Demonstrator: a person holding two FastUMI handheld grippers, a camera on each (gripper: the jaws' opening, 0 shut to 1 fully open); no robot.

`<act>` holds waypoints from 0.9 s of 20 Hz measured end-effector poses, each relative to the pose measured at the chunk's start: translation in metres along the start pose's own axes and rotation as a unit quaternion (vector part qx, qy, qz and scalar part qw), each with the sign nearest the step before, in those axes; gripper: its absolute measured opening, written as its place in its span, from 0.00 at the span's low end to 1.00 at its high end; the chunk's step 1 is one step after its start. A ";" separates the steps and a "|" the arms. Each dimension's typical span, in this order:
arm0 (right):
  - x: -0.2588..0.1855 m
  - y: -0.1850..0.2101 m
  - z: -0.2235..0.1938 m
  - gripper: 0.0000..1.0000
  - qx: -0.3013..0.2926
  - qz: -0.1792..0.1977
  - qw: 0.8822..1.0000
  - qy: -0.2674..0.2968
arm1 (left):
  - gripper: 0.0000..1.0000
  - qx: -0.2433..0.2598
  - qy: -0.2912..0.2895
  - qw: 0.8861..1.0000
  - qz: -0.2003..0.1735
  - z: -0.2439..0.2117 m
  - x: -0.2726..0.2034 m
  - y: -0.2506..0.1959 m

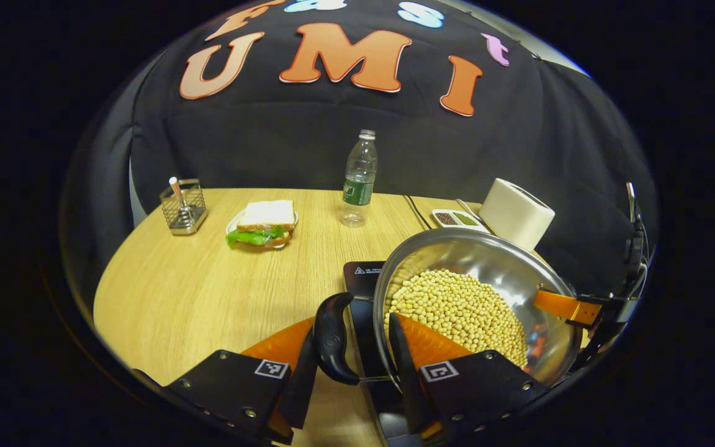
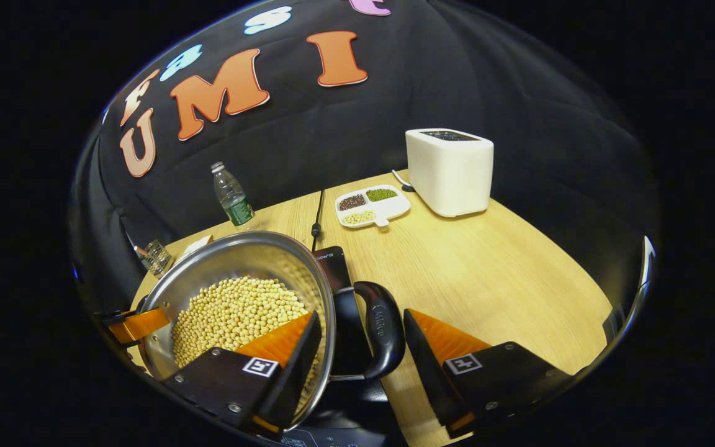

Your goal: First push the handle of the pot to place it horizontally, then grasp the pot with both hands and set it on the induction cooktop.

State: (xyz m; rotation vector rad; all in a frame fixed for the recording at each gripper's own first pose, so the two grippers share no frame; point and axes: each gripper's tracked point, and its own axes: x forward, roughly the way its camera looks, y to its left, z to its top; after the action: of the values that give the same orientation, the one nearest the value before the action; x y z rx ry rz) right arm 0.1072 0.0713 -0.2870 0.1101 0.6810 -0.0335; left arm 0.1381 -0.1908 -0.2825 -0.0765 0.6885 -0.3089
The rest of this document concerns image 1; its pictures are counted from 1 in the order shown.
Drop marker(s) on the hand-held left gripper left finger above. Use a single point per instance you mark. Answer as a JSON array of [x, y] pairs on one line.
[[301, 397]]

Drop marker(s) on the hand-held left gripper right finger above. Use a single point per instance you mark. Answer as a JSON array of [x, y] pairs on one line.
[[404, 372]]

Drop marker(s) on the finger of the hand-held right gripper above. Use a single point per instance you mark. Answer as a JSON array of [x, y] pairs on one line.
[[562, 305]]

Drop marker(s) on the pile of yellow soybeans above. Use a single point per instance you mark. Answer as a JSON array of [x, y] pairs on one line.
[[457, 304]]

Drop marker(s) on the black induction cooktop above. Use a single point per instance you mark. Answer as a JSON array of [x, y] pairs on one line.
[[364, 285]]

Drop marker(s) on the white toaster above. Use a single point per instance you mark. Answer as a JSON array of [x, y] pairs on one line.
[[512, 214]]

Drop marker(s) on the thin grey pole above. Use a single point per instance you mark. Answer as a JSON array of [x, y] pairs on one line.
[[632, 192]]

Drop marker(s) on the white divided dish with beans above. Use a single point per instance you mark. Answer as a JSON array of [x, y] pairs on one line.
[[457, 218]]

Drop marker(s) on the sandwich with lettuce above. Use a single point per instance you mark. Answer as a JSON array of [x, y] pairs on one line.
[[267, 214]]

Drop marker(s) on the clear plastic water bottle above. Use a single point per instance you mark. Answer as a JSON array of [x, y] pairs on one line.
[[357, 186]]

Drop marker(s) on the black backdrop cloth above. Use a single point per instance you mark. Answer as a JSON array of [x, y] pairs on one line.
[[308, 143]]

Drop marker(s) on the small pink-tipped stick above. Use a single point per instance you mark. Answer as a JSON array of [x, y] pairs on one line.
[[174, 183]]

